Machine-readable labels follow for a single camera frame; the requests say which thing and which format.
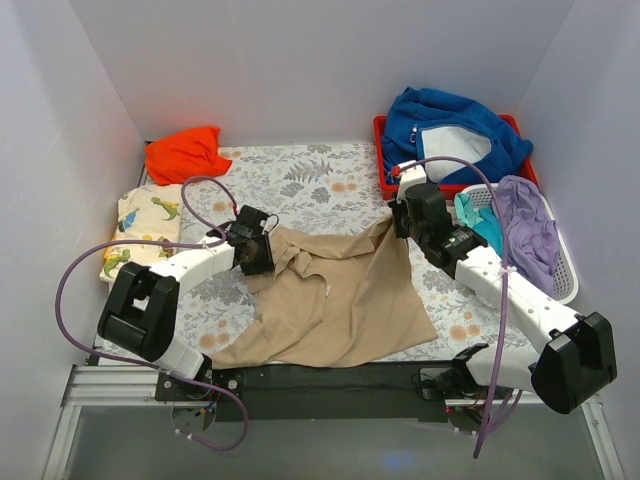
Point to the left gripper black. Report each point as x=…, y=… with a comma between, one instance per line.
x=264, y=250

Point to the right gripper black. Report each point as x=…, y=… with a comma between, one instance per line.
x=400, y=220

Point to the beige t shirt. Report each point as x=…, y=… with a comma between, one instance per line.
x=332, y=301

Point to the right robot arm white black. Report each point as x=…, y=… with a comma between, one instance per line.
x=574, y=354

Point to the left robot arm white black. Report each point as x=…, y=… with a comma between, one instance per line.
x=141, y=309

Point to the teal t shirt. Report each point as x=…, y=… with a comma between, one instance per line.
x=482, y=220

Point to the white perforated laundry basket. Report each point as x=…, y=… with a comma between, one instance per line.
x=566, y=283

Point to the floral table cloth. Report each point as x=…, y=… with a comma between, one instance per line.
x=317, y=189

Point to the orange folded t shirt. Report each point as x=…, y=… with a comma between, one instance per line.
x=180, y=156

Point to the blue white hoodie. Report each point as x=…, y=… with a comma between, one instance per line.
x=457, y=135

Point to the dinosaur print folded t shirt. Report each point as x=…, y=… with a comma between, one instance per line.
x=149, y=213

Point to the purple t shirt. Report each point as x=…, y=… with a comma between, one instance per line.
x=532, y=237

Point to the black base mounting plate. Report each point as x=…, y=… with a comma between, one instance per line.
x=421, y=390

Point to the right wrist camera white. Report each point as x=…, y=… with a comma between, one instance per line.
x=408, y=178

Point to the aluminium frame rail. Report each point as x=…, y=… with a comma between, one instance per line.
x=96, y=386

